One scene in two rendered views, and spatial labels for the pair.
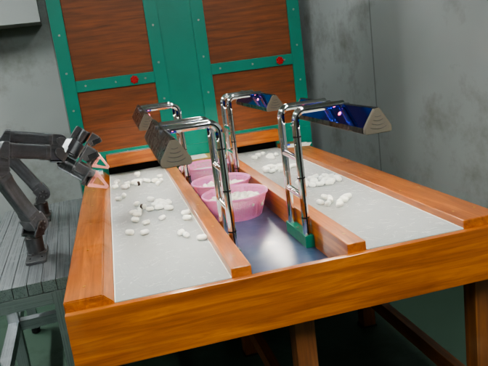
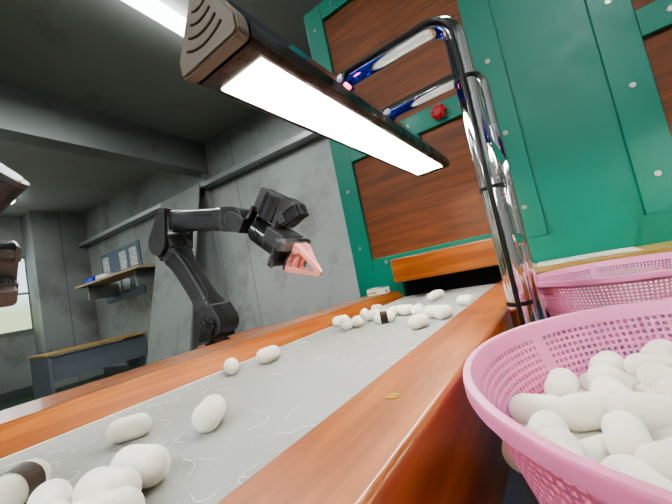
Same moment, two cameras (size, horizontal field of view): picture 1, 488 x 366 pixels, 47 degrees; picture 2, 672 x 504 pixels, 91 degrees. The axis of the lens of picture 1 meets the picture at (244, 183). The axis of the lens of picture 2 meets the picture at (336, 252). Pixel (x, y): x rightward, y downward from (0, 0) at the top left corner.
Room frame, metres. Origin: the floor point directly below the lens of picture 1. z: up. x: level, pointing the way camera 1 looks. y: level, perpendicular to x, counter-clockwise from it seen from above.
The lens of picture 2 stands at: (2.22, 0.12, 0.83)
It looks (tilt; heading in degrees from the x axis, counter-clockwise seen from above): 5 degrees up; 46
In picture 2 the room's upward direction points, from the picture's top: 11 degrees counter-clockwise
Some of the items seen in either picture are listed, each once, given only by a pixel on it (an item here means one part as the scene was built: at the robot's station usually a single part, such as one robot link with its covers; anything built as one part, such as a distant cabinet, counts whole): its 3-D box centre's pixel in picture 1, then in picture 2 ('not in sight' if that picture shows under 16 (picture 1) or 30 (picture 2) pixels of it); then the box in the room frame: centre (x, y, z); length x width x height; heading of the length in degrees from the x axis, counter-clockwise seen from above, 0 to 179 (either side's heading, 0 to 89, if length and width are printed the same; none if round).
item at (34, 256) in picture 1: (35, 245); not in sight; (1.98, 0.79, 0.71); 0.20 x 0.07 x 0.08; 16
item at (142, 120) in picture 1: (142, 115); (370, 121); (2.65, 0.43, 1.08); 0.62 x 0.08 x 0.07; 12
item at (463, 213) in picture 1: (351, 186); not in sight; (2.40, -0.47, 0.67); 1.81 x 0.12 x 0.19; 12
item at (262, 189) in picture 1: (235, 203); not in sight; (2.17, 0.04, 0.72); 0.27 x 0.27 x 0.10
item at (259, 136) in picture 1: (252, 137); not in sight; (3.21, -0.08, 0.83); 0.30 x 0.06 x 0.07; 102
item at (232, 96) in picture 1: (245, 137); not in sight; (2.75, -0.04, 0.90); 0.20 x 0.19 x 0.45; 12
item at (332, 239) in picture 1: (266, 193); not in sight; (2.32, -0.09, 0.71); 1.81 x 0.06 x 0.11; 12
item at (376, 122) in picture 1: (333, 112); not in sight; (1.82, -0.32, 1.08); 0.62 x 0.08 x 0.07; 12
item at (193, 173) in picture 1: (205, 173); (632, 295); (2.88, 0.19, 0.72); 0.27 x 0.27 x 0.10
